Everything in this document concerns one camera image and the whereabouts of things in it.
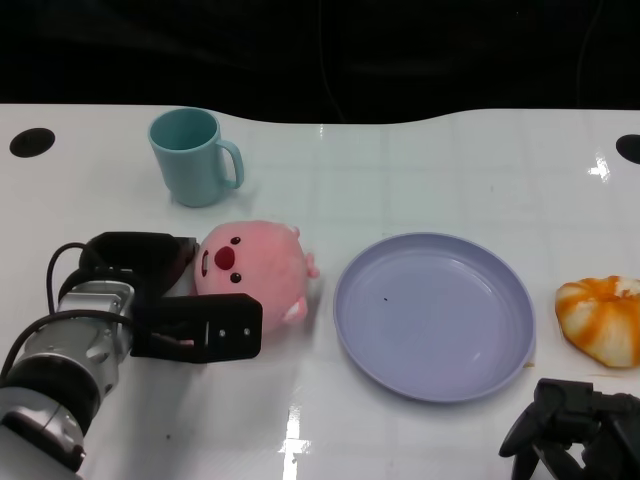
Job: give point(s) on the pink plush doll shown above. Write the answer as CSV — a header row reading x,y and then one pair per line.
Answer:
x,y
260,270

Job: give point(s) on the orange striped bread bun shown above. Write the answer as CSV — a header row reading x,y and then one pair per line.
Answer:
x,y
600,325

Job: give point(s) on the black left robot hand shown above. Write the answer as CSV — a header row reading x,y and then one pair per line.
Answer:
x,y
150,265

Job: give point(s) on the lavender plastic plate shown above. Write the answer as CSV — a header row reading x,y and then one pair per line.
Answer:
x,y
430,320

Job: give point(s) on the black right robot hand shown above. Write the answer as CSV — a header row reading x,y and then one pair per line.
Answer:
x,y
595,425

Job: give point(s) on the black round table grommet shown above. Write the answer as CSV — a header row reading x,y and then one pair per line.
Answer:
x,y
31,143
630,148

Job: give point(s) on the teal plastic mug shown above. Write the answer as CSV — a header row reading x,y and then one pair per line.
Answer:
x,y
187,165

